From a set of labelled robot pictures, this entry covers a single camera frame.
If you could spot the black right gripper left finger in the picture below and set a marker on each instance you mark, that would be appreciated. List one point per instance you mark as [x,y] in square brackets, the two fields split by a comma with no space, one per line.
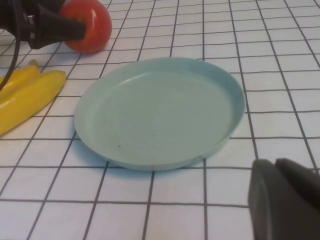
[270,210]

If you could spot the red apple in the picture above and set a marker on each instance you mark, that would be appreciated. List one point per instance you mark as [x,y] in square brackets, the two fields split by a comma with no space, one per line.
[97,27]

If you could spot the pale green round plate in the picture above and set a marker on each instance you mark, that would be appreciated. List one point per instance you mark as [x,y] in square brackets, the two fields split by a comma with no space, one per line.
[160,112]

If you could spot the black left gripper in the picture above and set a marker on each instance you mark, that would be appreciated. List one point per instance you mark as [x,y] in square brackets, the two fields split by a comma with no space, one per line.
[10,15]

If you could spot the white black-grid tablecloth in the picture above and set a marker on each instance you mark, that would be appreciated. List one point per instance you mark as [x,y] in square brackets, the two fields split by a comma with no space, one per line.
[175,205]

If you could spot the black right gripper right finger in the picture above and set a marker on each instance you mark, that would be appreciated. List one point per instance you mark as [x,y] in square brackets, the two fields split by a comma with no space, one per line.
[302,182]

